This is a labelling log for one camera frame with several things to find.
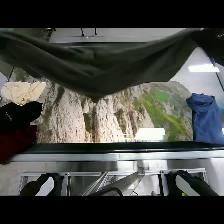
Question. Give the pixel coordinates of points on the grey-green shirt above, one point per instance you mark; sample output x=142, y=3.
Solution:
x=100, y=66

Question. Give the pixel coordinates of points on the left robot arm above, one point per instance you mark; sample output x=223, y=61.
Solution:
x=40, y=186

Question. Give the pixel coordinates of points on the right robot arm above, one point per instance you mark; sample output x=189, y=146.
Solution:
x=191, y=183

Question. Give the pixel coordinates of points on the cream garment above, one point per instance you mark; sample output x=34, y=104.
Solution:
x=20, y=91

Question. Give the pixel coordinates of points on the blue garment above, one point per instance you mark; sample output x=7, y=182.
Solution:
x=206, y=120

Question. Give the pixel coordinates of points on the black garment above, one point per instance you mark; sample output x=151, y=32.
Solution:
x=18, y=115

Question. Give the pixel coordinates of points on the dark red garment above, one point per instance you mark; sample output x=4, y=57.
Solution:
x=15, y=141

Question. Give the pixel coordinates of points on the silver frame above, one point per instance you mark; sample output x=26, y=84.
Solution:
x=100, y=156

